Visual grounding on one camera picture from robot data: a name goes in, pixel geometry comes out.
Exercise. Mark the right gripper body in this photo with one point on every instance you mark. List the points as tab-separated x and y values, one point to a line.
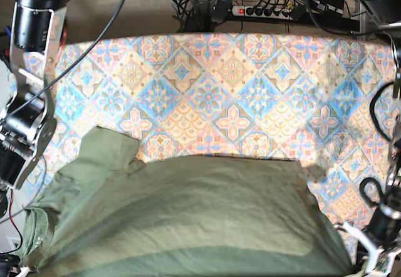
9	264

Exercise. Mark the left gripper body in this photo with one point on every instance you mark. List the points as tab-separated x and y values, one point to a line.
384	225

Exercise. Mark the olive green t-shirt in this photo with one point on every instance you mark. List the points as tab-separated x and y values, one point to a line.
107	213

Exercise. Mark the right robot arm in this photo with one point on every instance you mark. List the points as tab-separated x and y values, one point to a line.
27	119

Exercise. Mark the patterned tile tablecloth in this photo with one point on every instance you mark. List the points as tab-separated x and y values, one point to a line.
303	98

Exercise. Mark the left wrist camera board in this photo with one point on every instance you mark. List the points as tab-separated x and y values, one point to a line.
380	262

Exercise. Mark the white power strip red switch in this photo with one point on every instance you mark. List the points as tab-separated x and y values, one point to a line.
260	12

